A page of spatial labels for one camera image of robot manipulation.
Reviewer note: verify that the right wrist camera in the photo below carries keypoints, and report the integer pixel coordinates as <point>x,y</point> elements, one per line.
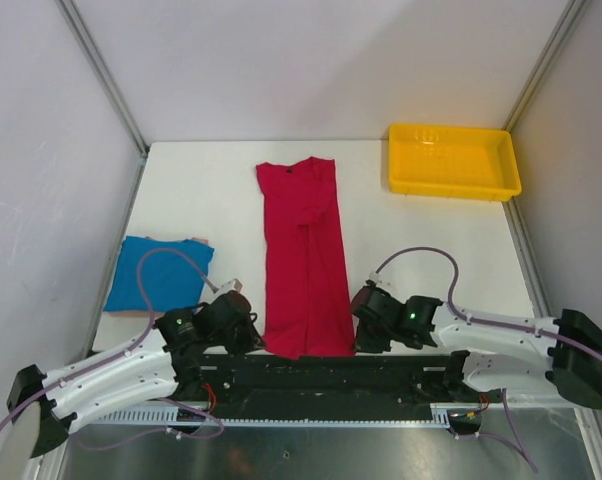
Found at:
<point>376,280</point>

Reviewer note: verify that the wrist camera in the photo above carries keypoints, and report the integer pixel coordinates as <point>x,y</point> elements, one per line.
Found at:
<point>376,280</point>
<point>231,285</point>

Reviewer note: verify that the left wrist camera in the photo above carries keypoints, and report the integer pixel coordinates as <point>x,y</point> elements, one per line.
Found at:
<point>231,285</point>

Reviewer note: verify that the blue t shirt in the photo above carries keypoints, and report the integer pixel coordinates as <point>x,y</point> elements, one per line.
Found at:
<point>165,274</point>

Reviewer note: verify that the aluminium frame post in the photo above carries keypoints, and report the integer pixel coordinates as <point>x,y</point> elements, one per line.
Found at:
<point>568,22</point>
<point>87,44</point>

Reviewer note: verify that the yellow plastic tray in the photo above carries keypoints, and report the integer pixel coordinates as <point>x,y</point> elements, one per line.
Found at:
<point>452,162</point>

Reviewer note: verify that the red polo shirt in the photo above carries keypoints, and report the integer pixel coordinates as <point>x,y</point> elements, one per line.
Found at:
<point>307,300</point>

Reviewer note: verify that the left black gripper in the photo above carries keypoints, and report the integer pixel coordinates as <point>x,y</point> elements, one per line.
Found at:
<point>250,341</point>

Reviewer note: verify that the grey slotted cable duct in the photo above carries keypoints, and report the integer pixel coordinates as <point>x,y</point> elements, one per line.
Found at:
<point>395,416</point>

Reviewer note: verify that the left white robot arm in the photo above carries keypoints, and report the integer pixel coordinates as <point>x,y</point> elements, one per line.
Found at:
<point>164,361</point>

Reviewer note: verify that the left aluminium frame post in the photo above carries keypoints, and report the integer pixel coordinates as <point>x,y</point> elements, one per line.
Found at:
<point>87,44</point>

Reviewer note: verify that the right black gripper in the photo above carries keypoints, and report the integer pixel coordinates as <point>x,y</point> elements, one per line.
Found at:
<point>363,343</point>

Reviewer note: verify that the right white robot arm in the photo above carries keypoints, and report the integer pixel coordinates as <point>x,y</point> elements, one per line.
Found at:
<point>541,357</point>

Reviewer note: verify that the right aluminium frame post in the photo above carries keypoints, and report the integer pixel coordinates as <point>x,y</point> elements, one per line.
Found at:
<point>568,22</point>

